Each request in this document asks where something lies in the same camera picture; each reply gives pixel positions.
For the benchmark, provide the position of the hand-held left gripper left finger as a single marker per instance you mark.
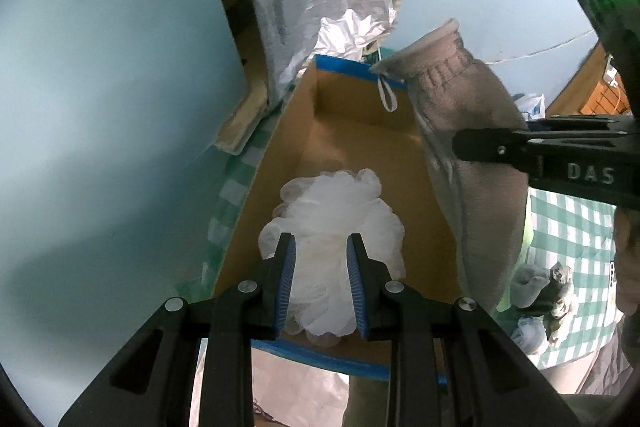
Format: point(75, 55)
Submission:
point(287, 279)

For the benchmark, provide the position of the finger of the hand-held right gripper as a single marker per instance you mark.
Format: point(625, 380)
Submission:
point(490, 147)

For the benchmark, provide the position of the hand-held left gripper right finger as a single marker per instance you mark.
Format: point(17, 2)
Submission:
point(356, 282)

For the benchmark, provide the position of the grey knitted mitt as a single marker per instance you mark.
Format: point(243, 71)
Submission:
point(470, 97)

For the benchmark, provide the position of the white mesh bath loofah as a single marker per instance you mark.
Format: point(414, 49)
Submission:
point(330, 217)

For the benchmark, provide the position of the blue-edged cardboard box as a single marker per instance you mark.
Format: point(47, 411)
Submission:
point(350, 147)

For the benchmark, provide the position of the white plastic bag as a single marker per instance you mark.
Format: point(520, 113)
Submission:
point(531, 106)

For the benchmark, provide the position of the green checked bedsheet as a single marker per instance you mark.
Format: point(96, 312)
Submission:
point(570, 232)

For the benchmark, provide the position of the wooden headboard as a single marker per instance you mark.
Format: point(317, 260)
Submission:
point(580, 92)

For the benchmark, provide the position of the crinkled silver sheet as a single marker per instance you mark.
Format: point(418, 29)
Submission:
point(300, 387)

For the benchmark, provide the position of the crumpled grey white item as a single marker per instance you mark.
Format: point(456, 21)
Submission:
point(560, 297)

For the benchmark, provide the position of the light grey sock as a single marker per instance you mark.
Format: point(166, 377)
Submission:
point(530, 284)

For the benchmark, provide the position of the clear plastic wrapper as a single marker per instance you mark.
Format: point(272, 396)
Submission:
point(530, 334)

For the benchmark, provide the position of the white wall charger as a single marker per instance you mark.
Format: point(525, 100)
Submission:
point(613, 74)

